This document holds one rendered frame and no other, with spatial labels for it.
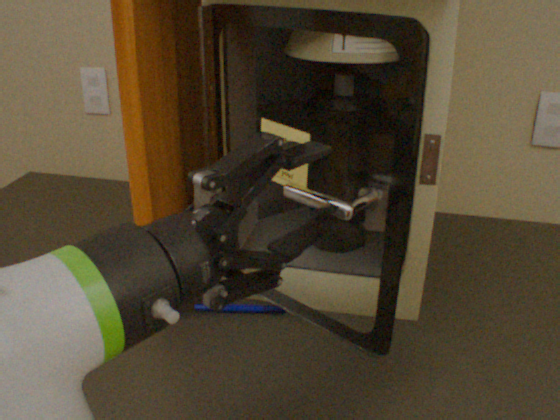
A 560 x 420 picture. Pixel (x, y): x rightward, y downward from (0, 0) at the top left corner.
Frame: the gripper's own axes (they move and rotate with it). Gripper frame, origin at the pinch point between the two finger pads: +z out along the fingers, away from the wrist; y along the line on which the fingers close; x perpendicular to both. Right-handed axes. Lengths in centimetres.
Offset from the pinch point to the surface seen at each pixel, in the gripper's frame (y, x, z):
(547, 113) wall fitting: -2, -8, 69
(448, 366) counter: -25.9, -14.8, 14.0
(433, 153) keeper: 1.1, -5.5, 19.5
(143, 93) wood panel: 8.6, 22.4, -4.4
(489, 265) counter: -26, -9, 43
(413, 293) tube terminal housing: -20.8, -5.4, 19.6
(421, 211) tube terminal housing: -7.4, -4.9, 19.3
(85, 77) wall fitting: -1, 84, 20
